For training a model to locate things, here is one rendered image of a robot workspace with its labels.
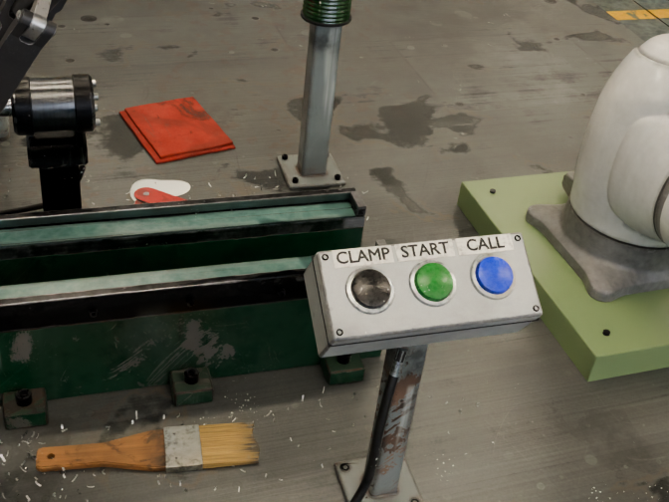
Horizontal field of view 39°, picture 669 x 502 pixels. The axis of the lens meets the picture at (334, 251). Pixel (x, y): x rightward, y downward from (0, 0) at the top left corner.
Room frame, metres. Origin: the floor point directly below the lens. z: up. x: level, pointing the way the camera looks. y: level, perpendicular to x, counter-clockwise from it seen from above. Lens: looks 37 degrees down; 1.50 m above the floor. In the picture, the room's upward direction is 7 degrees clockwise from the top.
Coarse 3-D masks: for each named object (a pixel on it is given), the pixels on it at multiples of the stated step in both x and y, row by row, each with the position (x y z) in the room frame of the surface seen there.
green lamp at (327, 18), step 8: (304, 0) 1.10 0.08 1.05; (312, 0) 1.09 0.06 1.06; (320, 0) 1.08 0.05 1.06; (328, 0) 1.08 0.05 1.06; (336, 0) 1.08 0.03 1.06; (344, 0) 1.09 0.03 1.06; (304, 8) 1.10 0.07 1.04; (312, 8) 1.09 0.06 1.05; (320, 8) 1.08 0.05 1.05; (328, 8) 1.08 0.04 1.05; (336, 8) 1.08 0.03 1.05; (344, 8) 1.09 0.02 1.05; (312, 16) 1.09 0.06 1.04; (320, 16) 1.08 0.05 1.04; (328, 16) 1.08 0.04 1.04; (336, 16) 1.08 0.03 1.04; (344, 16) 1.09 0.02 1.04
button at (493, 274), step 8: (480, 264) 0.57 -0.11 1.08; (488, 264) 0.58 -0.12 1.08; (496, 264) 0.58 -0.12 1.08; (504, 264) 0.58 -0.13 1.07; (480, 272) 0.57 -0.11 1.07; (488, 272) 0.57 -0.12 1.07; (496, 272) 0.57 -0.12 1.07; (504, 272) 0.57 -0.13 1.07; (512, 272) 0.58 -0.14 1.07; (480, 280) 0.56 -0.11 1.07; (488, 280) 0.56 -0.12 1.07; (496, 280) 0.57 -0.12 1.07; (504, 280) 0.57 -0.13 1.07; (512, 280) 0.57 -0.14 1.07; (488, 288) 0.56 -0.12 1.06; (496, 288) 0.56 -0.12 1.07; (504, 288) 0.56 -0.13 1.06
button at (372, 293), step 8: (360, 272) 0.54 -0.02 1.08; (368, 272) 0.55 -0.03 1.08; (376, 272) 0.55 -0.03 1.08; (352, 280) 0.54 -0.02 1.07; (360, 280) 0.54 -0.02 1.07; (368, 280) 0.54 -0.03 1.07; (376, 280) 0.54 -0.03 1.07; (384, 280) 0.54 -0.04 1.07; (352, 288) 0.53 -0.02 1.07; (360, 288) 0.53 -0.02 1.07; (368, 288) 0.53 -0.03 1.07; (376, 288) 0.54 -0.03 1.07; (384, 288) 0.54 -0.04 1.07; (352, 296) 0.53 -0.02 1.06; (360, 296) 0.53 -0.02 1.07; (368, 296) 0.53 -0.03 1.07; (376, 296) 0.53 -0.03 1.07; (384, 296) 0.53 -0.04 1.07; (360, 304) 0.53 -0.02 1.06; (368, 304) 0.52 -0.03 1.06; (376, 304) 0.53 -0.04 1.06
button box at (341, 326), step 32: (320, 256) 0.55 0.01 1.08; (352, 256) 0.56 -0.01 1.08; (384, 256) 0.56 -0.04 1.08; (416, 256) 0.57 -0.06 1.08; (448, 256) 0.58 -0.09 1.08; (480, 256) 0.58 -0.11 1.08; (512, 256) 0.59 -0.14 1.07; (320, 288) 0.54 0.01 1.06; (480, 288) 0.56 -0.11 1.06; (512, 288) 0.57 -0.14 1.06; (320, 320) 0.53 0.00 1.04; (352, 320) 0.52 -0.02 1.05; (384, 320) 0.52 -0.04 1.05; (416, 320) 0.53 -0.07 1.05; (448, 320) 0.54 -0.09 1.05; (480, 320) 0.54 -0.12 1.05; (512, 320) 0.55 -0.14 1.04; (320, 352) 0.52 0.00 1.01; (352, 352) 0.53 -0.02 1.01
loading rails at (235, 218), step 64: (320, 192) 0.87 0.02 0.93; (0, 256) 0.72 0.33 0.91; (64, 256) 0.74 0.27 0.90; (128, 256) 0.76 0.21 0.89; (192, 256) 0.78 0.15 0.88; (256, 256) 0.81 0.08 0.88; (0, 320) 0.62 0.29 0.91; (64, 320) 0.64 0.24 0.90; (128, 320) 0.66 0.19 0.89; (192, 320) 0.68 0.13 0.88; (256, 320) 0.71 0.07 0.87; (0, 384) 0.62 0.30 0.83; (64, 384) 0.64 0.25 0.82; (128, 384) 0.66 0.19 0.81; (192, 384) 0.66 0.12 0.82
